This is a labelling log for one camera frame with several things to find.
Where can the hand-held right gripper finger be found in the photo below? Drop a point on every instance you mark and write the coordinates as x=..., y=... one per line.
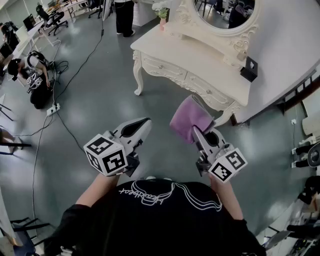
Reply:
x=221, y=138
x=202, y=145

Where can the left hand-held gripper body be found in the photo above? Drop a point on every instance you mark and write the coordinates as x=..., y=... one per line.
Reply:
x=110, y=160

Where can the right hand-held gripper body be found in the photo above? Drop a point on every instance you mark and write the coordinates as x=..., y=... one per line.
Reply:
x=228, y=165

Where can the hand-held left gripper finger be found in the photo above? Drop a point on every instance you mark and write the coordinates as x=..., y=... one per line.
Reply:
x=125, y=123
x=142, y=132

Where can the purple cloth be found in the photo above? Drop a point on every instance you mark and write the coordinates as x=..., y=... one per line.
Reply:
x=187, y=117

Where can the person's left forearm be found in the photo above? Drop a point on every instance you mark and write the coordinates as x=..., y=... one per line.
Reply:
x=97, y=187

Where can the person's right forearm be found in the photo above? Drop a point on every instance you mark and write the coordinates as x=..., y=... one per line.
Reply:
x=225, y=197

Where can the cream dressing table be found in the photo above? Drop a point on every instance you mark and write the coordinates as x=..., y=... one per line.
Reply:
x=190, y=58

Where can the black tissue box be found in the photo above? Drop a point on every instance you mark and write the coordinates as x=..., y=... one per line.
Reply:
x=247, y=73

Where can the white power strip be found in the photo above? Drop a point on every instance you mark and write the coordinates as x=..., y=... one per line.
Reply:
x=53, y=109

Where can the person's black printed shirt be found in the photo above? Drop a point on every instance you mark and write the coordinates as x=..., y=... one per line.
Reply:
x=150, y=225

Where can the glass perfume bottle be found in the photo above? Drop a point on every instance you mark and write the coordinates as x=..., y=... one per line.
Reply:
x=242, y=55

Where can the black metal chair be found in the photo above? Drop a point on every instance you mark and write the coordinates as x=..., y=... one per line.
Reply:
x=27, y=226

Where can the pink vase with white flowers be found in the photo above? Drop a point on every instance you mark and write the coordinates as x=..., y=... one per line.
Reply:
x=162, y=23

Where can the cream ornate oval mirror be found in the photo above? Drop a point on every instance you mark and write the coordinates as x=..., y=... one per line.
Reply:
x=200, y=32

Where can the black office chair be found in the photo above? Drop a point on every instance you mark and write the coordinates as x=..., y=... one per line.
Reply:
x=53, y=18

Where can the white desk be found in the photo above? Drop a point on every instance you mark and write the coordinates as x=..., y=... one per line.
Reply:
x=27, y=37

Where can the black monitor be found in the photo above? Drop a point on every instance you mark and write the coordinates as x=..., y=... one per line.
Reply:
x=28, y=22

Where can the white wall socket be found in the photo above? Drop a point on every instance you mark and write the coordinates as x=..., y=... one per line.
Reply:
x=293, y=122

